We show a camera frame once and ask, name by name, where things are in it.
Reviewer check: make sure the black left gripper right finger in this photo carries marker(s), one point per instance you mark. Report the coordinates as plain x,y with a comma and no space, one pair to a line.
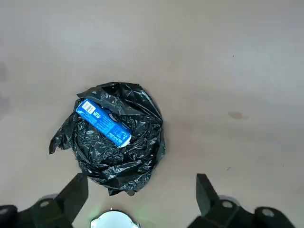
213,209

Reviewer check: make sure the blue cookie box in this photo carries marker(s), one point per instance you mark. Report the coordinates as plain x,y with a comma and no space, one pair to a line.
102,121

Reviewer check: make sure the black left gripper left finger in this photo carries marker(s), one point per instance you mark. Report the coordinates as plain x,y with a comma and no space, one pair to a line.
59,209

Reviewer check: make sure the black plastic bag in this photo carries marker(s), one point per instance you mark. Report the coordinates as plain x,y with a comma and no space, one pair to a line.
118,166

